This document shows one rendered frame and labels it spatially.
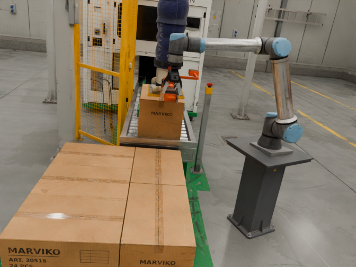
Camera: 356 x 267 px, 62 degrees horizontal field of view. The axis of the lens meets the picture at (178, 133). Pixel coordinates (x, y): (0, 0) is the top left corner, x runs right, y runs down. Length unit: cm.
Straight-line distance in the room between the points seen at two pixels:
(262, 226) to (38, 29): 1028
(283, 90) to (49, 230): 167
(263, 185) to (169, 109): 103
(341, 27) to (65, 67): 1185
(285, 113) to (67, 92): 224
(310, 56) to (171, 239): 1210
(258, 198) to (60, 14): 250
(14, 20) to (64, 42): 862
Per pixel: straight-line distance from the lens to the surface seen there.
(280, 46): 208
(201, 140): 334
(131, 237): 169
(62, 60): 336
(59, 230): 176
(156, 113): 269
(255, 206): 258
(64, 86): 341
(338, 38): 1385
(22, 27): 1185
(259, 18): 557
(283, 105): 220
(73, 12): 324
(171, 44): 183
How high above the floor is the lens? 165
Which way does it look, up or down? 21 degrees down
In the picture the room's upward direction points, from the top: 7 degrees clockwise
